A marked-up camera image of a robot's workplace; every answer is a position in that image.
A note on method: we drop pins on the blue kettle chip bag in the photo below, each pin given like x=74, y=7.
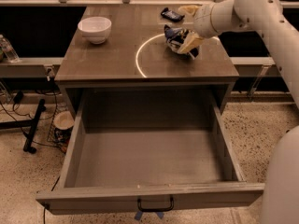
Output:
x=175, y=38

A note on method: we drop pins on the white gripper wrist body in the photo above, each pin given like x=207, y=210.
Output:
x=203, y=21

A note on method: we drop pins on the open grey top drawer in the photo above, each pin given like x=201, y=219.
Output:
x=151, y=144

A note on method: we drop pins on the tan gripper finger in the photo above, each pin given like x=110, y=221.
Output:
x=192, y=41
x=188, y=10

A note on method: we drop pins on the black drawer handle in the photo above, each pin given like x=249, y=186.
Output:
x=151, y=205

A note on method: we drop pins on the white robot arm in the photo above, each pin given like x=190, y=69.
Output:
x=280, y=203

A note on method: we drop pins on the clear plastic water bottle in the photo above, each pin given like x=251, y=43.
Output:
x=9, y=51

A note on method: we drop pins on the wire basket with cup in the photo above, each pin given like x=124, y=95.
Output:
x=61, y=127

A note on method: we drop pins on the black table leg left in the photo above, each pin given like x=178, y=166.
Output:
x=27, y=126

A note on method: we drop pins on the small dark snack packet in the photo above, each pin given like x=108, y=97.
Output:
x=171, y=15

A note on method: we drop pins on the grey wooden cabinet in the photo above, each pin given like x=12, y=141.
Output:
x=136, y=54

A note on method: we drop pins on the white ceramic bowl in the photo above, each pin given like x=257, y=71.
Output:
x=95, y=29

